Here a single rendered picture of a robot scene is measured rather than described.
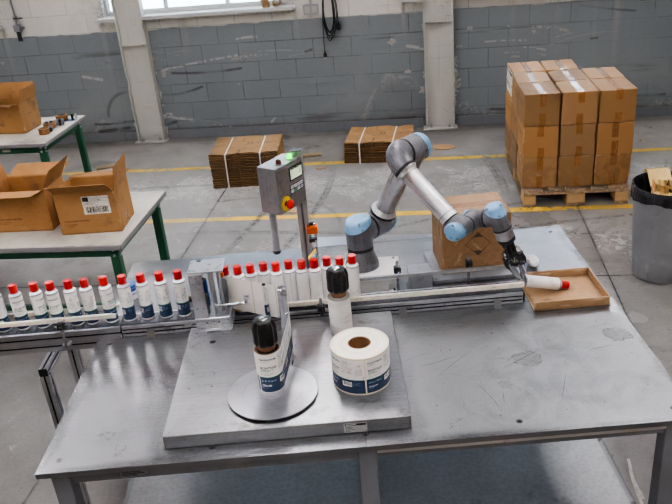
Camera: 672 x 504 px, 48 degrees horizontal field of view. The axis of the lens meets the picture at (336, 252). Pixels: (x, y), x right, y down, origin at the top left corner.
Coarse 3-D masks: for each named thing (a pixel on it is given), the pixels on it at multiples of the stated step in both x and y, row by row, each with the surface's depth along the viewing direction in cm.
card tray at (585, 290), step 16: (528, 272) 325; (544, 272) 325; (560, 272) 325; (576, 272) 325; (592, 272) 320; (528, 288) 320; (560, 288) 317; (576, 288) 316; (592, 288) 315; (544, 304) 302; (560, 304) 302; (576, 304) 303; (592, 304) 303; (608, 304) 303
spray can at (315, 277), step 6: (312, 258) 305; (312, 264) 303; (312, 270) 304; (318, 270) 304; (312, 276) 305; (318, 276) 305; (312, 282) 306; (318, 282) 306; (312, 288) 308; (318, 288) 307; (312, 294) 309; (318, 294) 308
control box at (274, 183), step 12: (264, 168) 290; (276, 168) 288; (264, 180) 292; (276, 180) 289; (288, 180) 294; (264, 192) 295; (276, 192) 291; (288, 192) 295; (300, 192) 302; (264, 204) 297; (276, 204) 294
